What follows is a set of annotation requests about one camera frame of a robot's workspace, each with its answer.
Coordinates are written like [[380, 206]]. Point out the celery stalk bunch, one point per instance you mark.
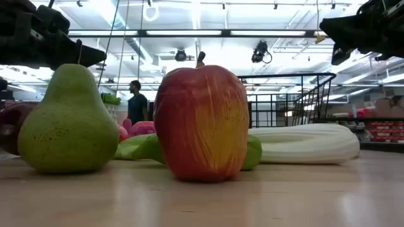
[[300, 145]]

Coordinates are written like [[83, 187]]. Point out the green pear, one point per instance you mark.
[[67, 126]]

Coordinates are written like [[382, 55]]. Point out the round black overhead camera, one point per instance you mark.
[[180, 55]]

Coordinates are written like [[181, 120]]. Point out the purple grape bunch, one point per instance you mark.
[[142, 128]]

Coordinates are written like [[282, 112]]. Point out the red yellow streaked apple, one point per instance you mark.
[[202, 126]]

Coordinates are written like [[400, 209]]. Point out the person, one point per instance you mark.
[[137, 107]]

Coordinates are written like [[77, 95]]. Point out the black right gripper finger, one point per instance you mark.
[[345, 30]]

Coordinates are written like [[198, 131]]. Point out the storage shelf with red boxes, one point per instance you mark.
[[385, 130]]

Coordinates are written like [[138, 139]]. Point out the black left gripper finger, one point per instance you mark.
[[52, 20], [75, 53]]

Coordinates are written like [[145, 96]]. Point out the black overhead beam with lights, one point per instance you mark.
[[142, 32]]

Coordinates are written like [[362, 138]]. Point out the green cucumber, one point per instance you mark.
[[252, 154]]

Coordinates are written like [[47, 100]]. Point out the yellow hanging tag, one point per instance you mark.
[[319, 39]]

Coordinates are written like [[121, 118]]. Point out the cardboard boxes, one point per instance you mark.
[[383, 107]]

